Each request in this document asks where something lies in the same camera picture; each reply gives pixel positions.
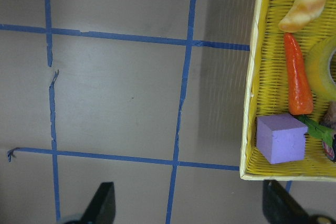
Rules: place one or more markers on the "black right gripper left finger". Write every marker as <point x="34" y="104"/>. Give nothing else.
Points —
<point x="102" y="206"/>

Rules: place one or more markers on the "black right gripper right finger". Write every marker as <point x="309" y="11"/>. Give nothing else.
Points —
<point x="280" y="207"/>

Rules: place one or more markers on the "yellow packing tape roll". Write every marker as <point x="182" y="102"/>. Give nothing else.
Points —
<point x="317" y="64"/>

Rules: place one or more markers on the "purple foam cube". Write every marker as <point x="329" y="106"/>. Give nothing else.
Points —
<point x="281" y="138"/>

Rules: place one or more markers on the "small silver battery can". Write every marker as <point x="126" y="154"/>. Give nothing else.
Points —
<point x="329" y="148"/>

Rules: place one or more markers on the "brown toy creature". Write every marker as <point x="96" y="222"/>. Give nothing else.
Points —
<point x="328" y="119"/>

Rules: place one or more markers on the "orange toy carrot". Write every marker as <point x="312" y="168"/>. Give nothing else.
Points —
<point x="300" y="99"/>

